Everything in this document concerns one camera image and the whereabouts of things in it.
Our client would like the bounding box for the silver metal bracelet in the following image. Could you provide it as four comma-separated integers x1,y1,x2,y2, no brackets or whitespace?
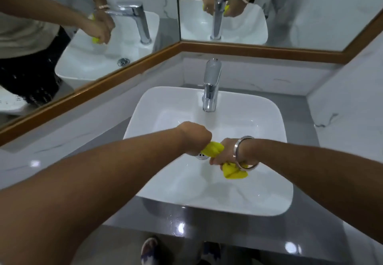
233,136,260,171

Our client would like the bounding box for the white ceramic wash basin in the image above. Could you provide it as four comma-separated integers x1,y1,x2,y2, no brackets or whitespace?
123,86,294,217

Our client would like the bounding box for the chrome basin faucet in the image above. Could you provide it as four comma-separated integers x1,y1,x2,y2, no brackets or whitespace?
197,58,222,113

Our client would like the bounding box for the person's left shoe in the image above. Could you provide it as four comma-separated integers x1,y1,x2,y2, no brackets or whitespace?
141,237,159,265

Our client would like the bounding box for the person's right forearm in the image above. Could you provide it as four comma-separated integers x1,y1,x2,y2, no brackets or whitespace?
238,139,383,244

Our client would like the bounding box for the person's right hand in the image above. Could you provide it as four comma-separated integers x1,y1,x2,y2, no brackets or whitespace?
209,138,243,166

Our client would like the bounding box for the wood framed wall mirror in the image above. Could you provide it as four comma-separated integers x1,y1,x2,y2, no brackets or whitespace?
177,0,383,65
0,0,181,147

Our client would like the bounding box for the person's left hand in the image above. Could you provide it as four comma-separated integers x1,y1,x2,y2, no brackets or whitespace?
177,121,212,157

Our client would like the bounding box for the person's left forearm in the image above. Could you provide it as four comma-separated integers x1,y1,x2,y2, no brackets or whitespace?
0,126,192,265

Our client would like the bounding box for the yellow cleaning cloth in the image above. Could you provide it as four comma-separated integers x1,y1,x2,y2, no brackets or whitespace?
201,141,249,180

